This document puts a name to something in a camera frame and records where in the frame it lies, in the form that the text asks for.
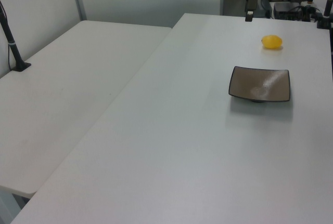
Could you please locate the black camera pole white band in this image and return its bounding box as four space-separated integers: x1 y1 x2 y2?
0 0 32 73

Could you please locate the black control box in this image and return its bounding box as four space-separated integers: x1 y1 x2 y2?
274 1 304 20

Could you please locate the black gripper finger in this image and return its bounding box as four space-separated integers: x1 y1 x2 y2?
245 0 259 23

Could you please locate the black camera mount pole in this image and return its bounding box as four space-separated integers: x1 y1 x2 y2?
315 0 333 30

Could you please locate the yellow lemon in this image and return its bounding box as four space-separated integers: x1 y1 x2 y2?
261 34 284 50

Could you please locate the brown square ceramic plate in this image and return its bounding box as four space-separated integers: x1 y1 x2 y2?
228 65 291 104

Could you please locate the white side table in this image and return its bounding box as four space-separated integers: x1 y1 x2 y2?
0 20 173 224

